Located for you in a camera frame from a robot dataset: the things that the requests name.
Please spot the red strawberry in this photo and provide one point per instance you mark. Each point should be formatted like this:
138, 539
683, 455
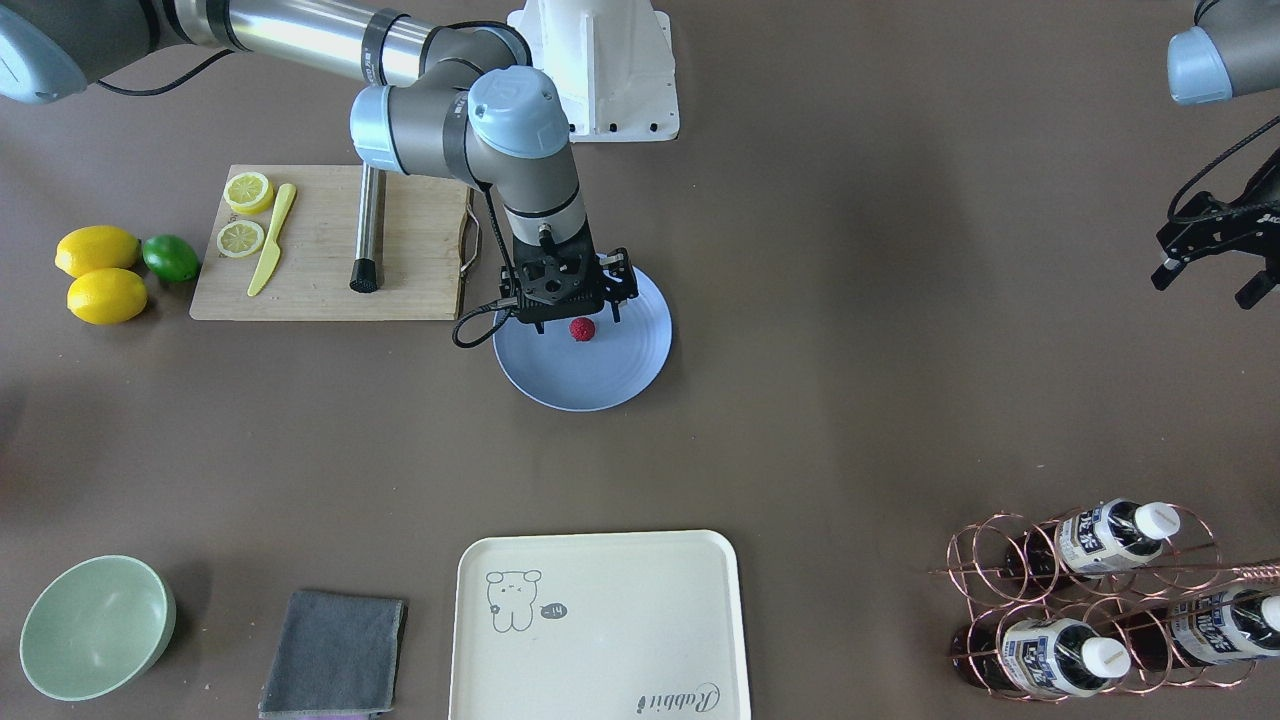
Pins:
582, 329

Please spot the lemon half upper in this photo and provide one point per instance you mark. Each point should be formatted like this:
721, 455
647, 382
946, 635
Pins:
248, 193

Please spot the tea bottle back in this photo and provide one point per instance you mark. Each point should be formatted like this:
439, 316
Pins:
1240, 624
1118, 535

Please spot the lemon half lower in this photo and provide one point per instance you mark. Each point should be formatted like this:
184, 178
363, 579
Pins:
240, 238

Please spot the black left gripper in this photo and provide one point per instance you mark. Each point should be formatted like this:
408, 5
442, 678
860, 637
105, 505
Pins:
1218, 227

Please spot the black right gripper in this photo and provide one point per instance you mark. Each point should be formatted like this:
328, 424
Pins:
621, 281

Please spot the yellow lemon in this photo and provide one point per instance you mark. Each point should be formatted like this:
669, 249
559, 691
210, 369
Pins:
96, 247
107, 296

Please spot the grey folded cloth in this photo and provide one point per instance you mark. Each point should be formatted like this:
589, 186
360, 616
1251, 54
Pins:
336, 658

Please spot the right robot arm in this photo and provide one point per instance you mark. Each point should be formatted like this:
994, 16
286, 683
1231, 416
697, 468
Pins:
461, 102

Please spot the green lime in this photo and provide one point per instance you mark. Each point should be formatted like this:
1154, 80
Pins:
170, 258

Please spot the tea bottle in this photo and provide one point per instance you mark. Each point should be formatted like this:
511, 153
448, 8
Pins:
1240, 624
1039, 659
1118, 535

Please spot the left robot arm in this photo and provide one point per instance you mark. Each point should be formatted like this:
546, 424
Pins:
1230, 50

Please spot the yellow lemon lower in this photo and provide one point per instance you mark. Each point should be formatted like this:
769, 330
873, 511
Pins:
107, 296

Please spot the wooden cutting board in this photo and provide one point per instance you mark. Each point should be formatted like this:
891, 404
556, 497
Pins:
420, 253

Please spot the lemon half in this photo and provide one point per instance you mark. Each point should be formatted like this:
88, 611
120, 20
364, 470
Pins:
240, 238
248, 193

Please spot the yellow plastic knife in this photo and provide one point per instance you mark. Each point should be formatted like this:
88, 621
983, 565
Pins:
270, 254

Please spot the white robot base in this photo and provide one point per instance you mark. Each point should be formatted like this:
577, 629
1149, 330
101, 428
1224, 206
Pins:
613, 64

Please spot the copper wire bottle rack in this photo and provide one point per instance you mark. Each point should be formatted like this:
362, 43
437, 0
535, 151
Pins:
1192, 564

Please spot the yellow lemon upper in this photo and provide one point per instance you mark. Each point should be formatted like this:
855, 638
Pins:
96, 247

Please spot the blue round plate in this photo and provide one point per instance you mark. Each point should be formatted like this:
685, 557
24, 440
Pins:
617, 364

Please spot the steel muddler black tip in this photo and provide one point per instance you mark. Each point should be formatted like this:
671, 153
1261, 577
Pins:
365, 276

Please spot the cream rabbit tray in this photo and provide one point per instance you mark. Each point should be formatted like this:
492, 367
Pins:
637, 625

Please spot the tea bottle front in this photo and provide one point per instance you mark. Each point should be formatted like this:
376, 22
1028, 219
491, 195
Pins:
1039, 659

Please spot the green bowl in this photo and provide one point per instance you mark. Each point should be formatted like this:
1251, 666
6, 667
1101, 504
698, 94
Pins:
97, 627

